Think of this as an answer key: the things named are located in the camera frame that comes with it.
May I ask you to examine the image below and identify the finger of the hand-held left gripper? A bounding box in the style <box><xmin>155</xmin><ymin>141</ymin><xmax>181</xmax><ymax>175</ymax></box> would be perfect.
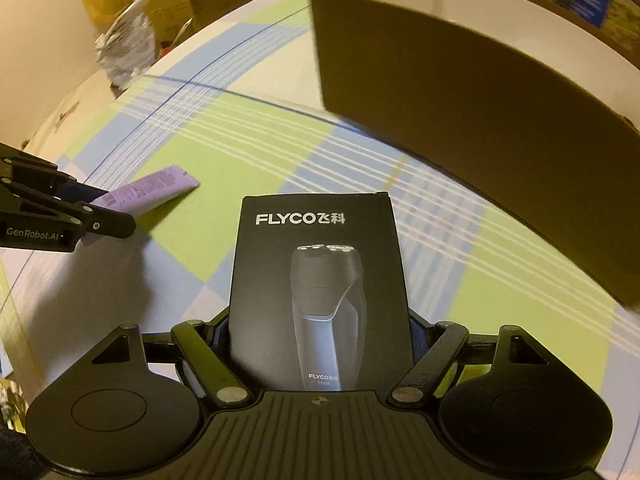
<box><xmin>0</xmin><ymin>180</ymin><xmax>136</xmax><ymax>239</ymax></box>
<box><xmin>0</xmin><ymin>142</ymin><xmax>108</xmax><ymax>204</ymax></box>

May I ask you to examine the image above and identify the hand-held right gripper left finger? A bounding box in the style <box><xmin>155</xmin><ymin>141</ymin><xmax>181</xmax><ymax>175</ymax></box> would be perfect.
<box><xmin>90</xmin><ymin>309</ymin><xmax>253</xmax><ymax>406</ymax></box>

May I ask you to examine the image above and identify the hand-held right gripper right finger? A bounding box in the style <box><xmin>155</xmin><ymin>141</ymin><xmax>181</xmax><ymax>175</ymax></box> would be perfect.
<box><xmin>387</xmin><ymin>309</ymin><xmax>548</xmax><ymax>406</ymax></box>

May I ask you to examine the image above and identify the purple cosmetic tube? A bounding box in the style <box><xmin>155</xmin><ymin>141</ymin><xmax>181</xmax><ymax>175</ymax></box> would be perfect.
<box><xmin>80</xmin><ymin>165</ymin><xmax>201</xmax><ymax>248</ymax></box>

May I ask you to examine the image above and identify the black shaver box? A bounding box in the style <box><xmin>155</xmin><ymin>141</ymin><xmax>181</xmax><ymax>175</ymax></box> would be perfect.
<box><xmin>229</xmin><ymin>191</ymin><xmax>417</xmax><ymax>392</ymax></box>

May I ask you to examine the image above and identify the brown cardboard box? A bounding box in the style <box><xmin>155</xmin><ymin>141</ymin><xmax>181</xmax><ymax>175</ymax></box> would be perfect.
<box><xmin>310</xmin><ymin>0</ymin><xmax>640</xmax><ymax>308</ymax></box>

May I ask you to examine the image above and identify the plaid cloth-covered desktop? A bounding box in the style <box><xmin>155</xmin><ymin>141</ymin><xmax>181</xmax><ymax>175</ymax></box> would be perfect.
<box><xmin>0</xmin><ymin>0</ymin><xmax>640</xmax><ymax>480</ymax></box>

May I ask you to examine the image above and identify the white plastic bag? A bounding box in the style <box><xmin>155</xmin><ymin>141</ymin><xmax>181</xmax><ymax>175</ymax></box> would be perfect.
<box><xmin>95</xmin><ymin>0</ymin><xmax>161</xmax><ymax>98</ymax></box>

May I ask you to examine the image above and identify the colourful printed carton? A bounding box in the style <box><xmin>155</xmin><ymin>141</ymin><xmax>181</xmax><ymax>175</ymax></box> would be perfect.
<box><xmin>0</xmin><ymin>380</ymin><xmax>26</xmax><ymax>431</ymax></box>

